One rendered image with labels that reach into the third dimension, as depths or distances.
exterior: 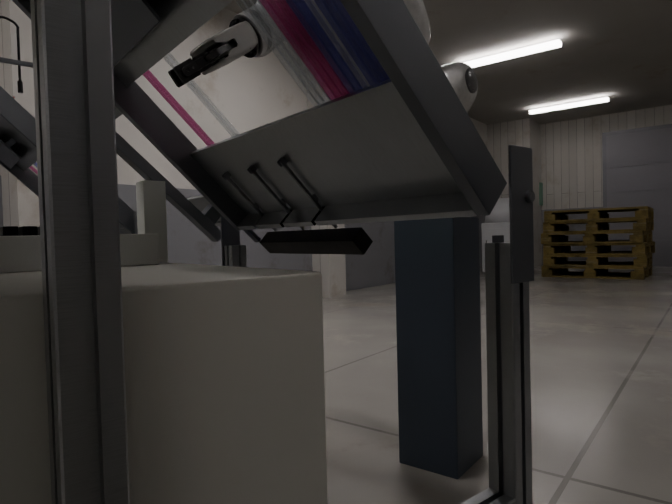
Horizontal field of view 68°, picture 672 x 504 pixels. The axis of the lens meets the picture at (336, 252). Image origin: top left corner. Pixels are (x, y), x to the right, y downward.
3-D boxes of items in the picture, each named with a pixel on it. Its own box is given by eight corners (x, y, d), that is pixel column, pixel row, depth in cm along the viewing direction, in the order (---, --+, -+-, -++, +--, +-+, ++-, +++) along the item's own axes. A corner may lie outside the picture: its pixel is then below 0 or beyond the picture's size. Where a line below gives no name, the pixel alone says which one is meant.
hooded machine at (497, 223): (514, 276, 751) (513, 195, 747) (478, 275, 785) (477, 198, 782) (529, 273, 806) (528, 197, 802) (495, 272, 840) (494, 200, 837)
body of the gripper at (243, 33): (225, 26, 101) (182, 50, 95) (250, 7, 93) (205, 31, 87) (245, 61, 104) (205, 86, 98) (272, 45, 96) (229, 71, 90)
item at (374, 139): (243, 218, 119) (251, 209, 120) (480, 196, 68) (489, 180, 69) (186, 158, 110) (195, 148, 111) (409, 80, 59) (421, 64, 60)
